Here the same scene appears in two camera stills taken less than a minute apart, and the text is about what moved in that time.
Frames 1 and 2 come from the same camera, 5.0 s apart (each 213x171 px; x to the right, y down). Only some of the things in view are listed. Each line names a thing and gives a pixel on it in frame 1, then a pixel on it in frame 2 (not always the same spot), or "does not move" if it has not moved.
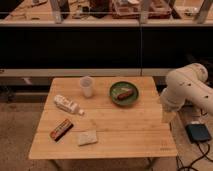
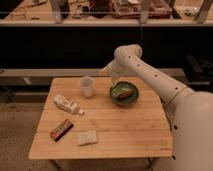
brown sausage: x=124 y=95 does not move
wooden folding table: x=103 y=117 does not move
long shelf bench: x=103 y=38 does not move
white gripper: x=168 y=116 -> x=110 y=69
